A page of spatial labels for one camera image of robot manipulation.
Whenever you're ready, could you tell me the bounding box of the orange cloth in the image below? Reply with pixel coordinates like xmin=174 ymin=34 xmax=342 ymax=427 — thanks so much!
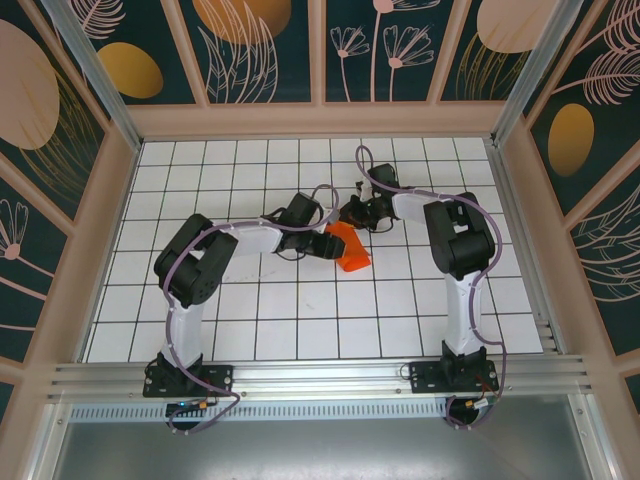
xmin=327 ymin=221 xmax=372 ymax=275

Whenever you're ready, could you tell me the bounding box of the grey metal shelf sheet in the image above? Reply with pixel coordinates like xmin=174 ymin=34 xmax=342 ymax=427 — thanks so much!
xmin=49 ymin=419 xmax=601 ymax=480

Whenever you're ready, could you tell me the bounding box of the small electronics board with connector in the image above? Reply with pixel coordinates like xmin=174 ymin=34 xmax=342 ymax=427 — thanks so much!
xmin=446 ymin=394 xmax=501 ymax=426
xmin=166 ymin=398 xmax=219 ymax=416

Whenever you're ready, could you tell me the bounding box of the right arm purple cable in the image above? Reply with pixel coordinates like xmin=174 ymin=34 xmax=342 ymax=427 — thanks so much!
xmin=353 ymin=144 xmax=509 ymax=431

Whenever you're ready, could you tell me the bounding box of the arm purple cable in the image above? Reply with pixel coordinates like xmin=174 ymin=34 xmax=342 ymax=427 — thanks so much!
xmin=353 ymin=144 xmax=509 ymax=431
xmin=163 ymin=183 xmax=342 ymax=437

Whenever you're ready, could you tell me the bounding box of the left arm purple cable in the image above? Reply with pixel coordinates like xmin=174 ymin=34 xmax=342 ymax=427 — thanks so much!
xmin=163 ymin=183 xmax=342 ymax=437

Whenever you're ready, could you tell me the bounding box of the aluminium table side rail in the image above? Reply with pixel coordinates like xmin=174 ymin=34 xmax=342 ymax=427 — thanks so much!
xmin=485 ymin=139 xmax=560 ymax=355

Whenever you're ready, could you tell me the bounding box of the long aluminium mounting rail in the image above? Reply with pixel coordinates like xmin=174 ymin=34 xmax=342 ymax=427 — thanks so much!
xmin=47 ymin=353 xmax=596 ymax=402

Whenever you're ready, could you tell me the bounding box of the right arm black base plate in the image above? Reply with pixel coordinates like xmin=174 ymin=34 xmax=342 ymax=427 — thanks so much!
xmin=408 ymin=359 xmax=500 ymax=396

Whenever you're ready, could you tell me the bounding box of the aluminium corner post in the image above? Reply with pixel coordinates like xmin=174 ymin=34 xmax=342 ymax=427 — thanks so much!
xmin=42 ymin=0 xmax=145 ymax=152
xmin=490 ymin=0 xmax=587 ymax=149

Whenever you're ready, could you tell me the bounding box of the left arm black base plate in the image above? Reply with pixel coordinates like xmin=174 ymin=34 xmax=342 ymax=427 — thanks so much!
xmin=143 ymin=363 xmax=236 ymax=399

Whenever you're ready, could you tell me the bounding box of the slotted grey cable duct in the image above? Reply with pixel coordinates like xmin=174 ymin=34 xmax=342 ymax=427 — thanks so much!
xmin=69 ymin=399 xmax=454 ymax=425

